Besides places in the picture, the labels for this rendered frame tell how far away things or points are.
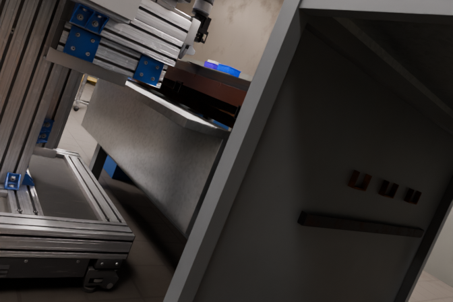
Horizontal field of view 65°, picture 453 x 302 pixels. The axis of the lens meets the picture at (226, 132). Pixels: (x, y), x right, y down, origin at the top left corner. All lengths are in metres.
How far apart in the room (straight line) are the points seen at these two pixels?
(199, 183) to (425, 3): 0.88
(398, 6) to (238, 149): 0.35
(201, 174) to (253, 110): 0.59
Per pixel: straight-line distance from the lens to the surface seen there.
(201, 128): 1.11
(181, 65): 1.68
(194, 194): 1.23
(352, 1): 0.64
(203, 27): 1.56
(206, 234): 0.72
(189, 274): 0.75
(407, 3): 0.59
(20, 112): 1.36
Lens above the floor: 0.77
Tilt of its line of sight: 5 degrees down
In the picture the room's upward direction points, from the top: 22 degrees clockwise
